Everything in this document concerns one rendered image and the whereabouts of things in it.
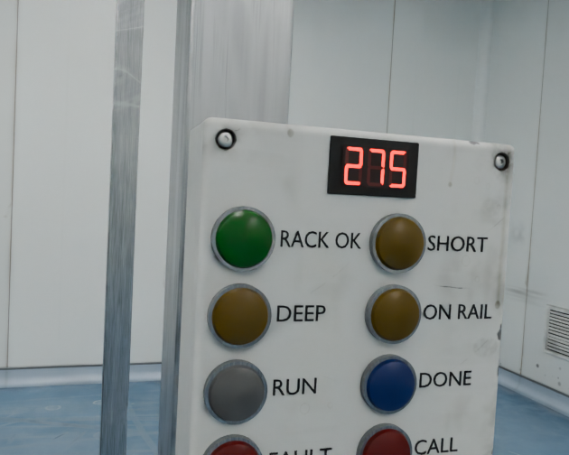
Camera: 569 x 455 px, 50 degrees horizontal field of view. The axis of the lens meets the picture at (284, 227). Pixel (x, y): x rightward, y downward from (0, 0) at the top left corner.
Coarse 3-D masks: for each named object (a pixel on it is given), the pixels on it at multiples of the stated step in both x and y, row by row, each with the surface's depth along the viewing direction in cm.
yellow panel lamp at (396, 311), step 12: (396, 288) 30; (384, 300) 30; (396, 300) 30; (408, 300) 30; (372, 312) 30; (384, 312) 30; (396, 312) 30; (408, 312) 30; (372, 324) 30; (384, 324) 30; (396, 324) 30; (408, 324) 30; (384, 336) 30; (396, 336) 30
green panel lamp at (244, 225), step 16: (224, 224) 27; (240, 224) 27; (256, 224) 28; (224, 240) 27; (240, 240) 27; (256, 240) 28; (272, 240) 28; (224, 256) 27; (240, 256) 27; (256, 256) 28
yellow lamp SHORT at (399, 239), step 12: (384, 228) 30; (396, 228) 30; (408, 228) 30; (384, 240) 30; (396, 240) 30; (408, 240) 30; (420, 240) 30; (384, 252) 30; (396, 252) 30; (408, 252) 30; (420, 252) 30; (384, 264) 30; (396, 264) 30; (408, 264) 30
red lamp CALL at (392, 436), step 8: (384, 432) 30; (392, 432) 31; (400, 432) 31; (368, 440) 30; (376, 440) 30; (384, 440) 30; (392, 440) 30; (400, 440) 31; (368, 448) 30; (376, 448) 30; (384, 448) 30; (392, 448) 30; (400, 448) 31; (408, 448) 31
